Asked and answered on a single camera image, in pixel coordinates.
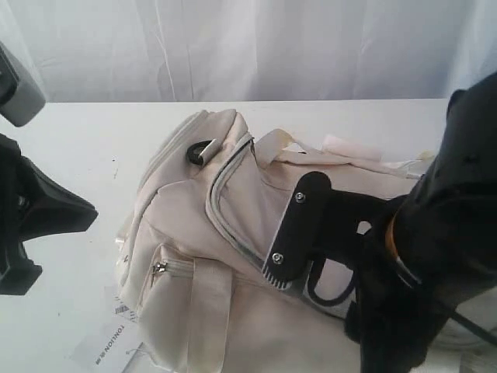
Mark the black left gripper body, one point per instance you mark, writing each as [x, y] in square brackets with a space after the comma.
[18, 271]

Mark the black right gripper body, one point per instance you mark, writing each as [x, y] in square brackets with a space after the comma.
[391, 309]

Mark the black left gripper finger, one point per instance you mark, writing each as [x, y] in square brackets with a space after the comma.
[43, 207]

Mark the cream fabric duffel bag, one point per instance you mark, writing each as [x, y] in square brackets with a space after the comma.
[204, 221]

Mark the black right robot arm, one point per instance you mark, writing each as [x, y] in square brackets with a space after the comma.
[436, 248]

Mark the white paper tag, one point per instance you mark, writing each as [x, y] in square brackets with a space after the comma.
[110, 346]

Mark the white backdrop curtain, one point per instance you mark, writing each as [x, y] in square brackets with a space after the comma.
[178, 51]

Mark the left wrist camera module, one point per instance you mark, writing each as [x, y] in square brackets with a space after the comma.
[21, 97]

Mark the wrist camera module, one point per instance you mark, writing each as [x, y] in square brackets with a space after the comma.
[319, 223]
[21, 97]

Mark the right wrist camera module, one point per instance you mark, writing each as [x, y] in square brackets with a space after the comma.
[319, 223]

